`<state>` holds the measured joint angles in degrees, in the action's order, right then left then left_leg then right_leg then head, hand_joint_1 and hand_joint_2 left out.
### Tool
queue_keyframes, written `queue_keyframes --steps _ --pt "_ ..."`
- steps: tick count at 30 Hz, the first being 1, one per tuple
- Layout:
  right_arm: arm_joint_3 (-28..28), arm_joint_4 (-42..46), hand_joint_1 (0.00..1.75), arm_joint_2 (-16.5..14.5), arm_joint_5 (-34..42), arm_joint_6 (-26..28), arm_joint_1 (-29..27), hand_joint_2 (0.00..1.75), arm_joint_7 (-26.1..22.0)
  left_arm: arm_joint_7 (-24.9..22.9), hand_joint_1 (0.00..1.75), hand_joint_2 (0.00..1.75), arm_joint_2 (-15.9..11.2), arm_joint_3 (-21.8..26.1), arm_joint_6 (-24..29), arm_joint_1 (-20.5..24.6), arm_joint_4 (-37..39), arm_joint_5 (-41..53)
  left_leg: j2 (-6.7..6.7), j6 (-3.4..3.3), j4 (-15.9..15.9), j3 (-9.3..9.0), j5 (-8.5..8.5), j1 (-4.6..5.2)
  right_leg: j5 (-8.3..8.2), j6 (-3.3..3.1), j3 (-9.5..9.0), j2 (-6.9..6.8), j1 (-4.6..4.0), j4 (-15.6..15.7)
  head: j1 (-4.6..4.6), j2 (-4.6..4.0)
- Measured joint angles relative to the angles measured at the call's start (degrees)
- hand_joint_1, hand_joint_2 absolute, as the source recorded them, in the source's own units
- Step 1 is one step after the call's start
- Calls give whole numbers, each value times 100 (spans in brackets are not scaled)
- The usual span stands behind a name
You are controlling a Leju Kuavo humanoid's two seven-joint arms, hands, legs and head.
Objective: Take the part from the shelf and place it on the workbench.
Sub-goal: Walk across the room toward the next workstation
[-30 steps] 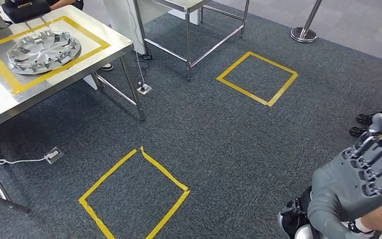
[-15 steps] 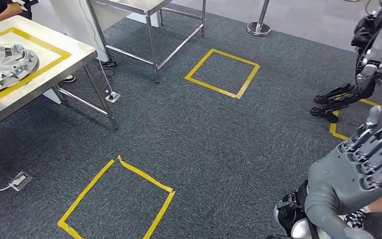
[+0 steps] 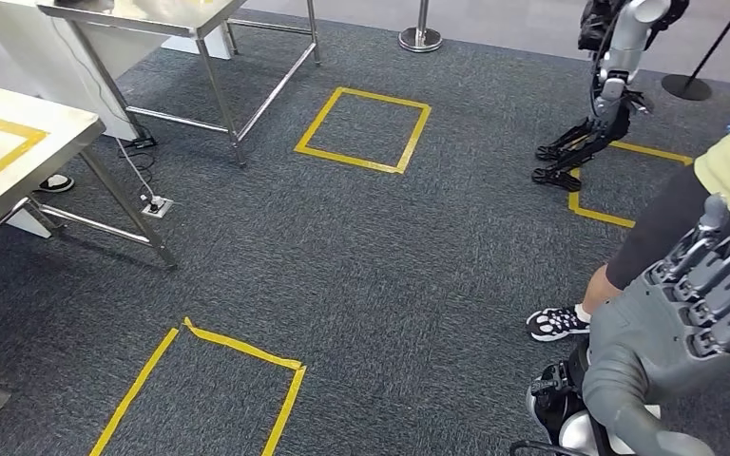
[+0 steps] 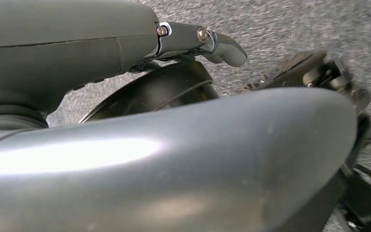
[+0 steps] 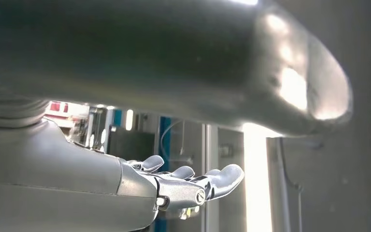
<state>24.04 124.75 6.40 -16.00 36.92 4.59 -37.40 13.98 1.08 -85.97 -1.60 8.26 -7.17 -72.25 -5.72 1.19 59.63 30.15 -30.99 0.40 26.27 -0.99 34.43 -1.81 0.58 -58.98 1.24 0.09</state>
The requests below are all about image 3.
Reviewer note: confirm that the yellow table tape rectangle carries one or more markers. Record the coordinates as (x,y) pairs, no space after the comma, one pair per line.
(6,157)

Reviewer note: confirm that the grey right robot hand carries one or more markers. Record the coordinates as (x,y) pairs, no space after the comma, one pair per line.
(642,340)

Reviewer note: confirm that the stainless steel table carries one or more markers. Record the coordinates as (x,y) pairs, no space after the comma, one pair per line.
(37,138)
(170,19)

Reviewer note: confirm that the black stanchion base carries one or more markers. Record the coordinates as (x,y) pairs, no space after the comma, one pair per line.
(686,87)

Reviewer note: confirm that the silver stanchion post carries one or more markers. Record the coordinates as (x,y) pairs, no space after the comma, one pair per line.
(420,38)

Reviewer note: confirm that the yellow floor tape square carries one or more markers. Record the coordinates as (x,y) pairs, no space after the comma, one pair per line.
(314,154)
(576,208)
(138,384)

